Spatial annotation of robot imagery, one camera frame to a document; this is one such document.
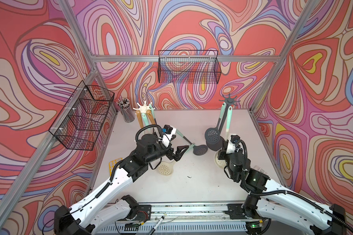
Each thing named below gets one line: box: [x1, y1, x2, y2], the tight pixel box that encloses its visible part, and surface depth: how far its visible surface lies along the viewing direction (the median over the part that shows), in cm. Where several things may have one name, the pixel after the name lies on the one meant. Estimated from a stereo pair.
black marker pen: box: [147, 215, 165, 235], surface depth 70 cm
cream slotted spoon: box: [135, 109, 144, 129], surface depth 66 cm
